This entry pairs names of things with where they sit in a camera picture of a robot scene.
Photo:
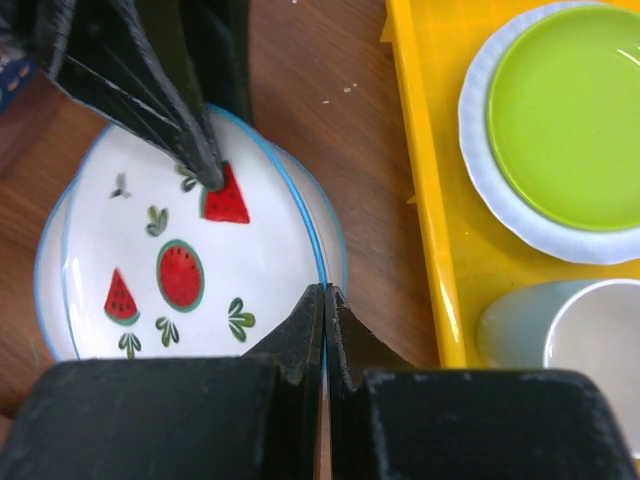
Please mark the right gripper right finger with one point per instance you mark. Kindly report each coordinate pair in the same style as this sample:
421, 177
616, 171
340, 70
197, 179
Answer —
392, 420

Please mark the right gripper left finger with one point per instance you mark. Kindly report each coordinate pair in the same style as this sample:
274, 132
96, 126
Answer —
256, 416

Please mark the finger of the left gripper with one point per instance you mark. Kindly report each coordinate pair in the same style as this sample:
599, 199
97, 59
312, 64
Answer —
152, 67

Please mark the watermelon pattern plate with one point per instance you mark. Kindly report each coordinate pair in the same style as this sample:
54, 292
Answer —
327, 242
157, 265

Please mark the yellow plastic tray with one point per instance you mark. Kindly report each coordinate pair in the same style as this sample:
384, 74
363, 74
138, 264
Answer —
471, 258

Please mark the light blue mug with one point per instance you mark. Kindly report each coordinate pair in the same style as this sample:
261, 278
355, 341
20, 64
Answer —
588, 326

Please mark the pale blue rimmed plate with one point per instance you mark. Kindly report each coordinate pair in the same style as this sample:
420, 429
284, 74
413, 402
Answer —
537, 231

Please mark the lime green plate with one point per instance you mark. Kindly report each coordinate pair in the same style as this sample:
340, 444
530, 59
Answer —
563, 117

